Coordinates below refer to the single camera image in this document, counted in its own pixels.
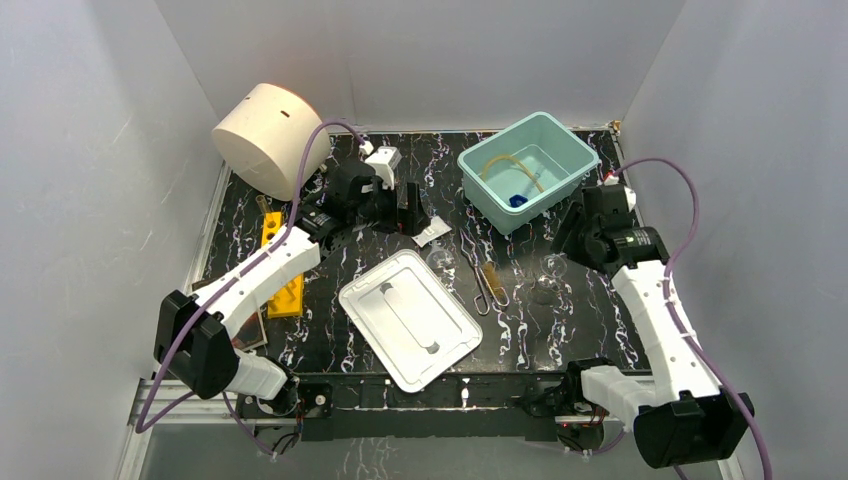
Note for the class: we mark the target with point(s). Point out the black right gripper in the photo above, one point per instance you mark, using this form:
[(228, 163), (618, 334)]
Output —
[(573, 221)]

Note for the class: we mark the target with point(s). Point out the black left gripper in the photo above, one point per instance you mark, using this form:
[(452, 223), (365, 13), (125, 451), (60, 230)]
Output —
[(411, 208)]

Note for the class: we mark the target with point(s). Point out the white paper packet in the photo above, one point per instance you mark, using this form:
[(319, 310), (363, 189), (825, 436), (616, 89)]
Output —
[(436, 229)]

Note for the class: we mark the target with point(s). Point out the clear glass beaker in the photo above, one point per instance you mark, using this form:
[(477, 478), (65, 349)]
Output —
[(553, 268)]

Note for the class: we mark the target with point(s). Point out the clear cylinder blue base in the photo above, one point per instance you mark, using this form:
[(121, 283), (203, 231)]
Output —
[(522, 189)]

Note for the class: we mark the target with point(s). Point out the teal plastic bin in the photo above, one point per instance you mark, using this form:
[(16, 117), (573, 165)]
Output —
[(542, 143)]

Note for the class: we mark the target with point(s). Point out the tan rubber tube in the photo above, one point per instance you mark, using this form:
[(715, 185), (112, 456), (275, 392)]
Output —
[(515, 164)]

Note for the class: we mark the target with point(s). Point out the glass test tube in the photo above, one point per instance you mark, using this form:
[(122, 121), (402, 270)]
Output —
[(263, 204)]

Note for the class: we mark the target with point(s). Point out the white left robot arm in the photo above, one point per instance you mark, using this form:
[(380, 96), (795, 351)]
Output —
[(194, 333)]

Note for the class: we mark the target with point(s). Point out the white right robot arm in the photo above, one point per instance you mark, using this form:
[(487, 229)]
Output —
[(687, 416)]

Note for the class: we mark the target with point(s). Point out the wooden test tube clamp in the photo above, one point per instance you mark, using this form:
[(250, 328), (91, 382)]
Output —
[(495, 285)]

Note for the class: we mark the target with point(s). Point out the white bin lid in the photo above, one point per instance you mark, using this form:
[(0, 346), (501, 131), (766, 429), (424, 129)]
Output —
[(415, 326)]

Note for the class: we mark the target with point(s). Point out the yellow test tube rack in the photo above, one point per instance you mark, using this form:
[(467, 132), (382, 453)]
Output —
[(288, 301)]

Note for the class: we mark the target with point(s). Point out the cream cylindrical drum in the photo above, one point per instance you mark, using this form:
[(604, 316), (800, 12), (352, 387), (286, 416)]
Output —
[(263, 137)]

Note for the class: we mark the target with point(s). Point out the dark book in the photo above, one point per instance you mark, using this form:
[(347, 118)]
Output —
[(252, 334)]

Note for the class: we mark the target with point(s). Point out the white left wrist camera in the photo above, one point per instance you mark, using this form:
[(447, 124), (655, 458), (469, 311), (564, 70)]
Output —
[(383, 160)]

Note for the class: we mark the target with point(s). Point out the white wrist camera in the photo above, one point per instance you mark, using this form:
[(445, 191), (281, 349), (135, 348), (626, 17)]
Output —
[(383, 160), (617, 194)]

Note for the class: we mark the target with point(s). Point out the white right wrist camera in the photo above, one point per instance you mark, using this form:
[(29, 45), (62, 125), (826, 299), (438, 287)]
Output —
[(617, 194)]

